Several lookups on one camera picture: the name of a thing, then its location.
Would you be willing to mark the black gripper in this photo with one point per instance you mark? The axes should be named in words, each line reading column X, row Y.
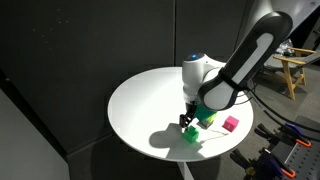
column 191, row 108

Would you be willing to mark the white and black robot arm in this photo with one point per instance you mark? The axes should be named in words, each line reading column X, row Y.
column 240, row 66

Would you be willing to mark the lime green block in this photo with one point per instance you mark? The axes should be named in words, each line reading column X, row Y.
column 212, row 117

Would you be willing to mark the pink block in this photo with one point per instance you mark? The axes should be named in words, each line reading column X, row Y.
column 230, row 124

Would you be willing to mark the purple and orange spring clamp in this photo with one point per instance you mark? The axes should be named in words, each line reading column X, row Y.
column 293, row 133
column 270, row 163

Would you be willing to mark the wooden chair with grey seat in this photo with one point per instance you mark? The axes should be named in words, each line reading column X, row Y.
column 290, row 66

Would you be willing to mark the crumpled clear plastic bag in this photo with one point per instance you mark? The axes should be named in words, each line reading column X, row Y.
column 286, row 47

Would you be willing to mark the black perforated board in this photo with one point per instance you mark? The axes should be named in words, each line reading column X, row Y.
column 305, row 160

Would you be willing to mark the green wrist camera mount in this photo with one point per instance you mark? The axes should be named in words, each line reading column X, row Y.
column 204, row 112

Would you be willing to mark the white table pedestal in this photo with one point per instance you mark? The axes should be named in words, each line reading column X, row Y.
column 185, row 170

